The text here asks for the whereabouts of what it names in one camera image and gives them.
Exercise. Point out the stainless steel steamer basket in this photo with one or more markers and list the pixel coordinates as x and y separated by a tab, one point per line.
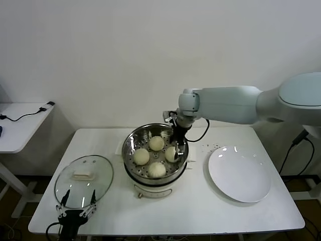
130	148

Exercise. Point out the white steamed baozi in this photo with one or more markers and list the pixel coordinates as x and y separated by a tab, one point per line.
170	153
156	170
141	156
156	143

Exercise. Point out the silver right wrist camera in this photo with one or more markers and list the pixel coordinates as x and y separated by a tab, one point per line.
167	116

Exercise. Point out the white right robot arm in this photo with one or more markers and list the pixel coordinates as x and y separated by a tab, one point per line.
225	103

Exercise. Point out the white round plate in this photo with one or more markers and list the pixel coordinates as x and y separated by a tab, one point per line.
238	173

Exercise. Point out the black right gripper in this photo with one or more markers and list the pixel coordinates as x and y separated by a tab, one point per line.
180	134

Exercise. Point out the steel steamer pot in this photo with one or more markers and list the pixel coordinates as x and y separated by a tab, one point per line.
153	189

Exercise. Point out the dark blue object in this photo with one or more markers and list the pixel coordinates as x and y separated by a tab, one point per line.
1	131

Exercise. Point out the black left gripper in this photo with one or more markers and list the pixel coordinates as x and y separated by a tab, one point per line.
70	224

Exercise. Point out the white side table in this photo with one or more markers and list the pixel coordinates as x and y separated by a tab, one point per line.
22	135

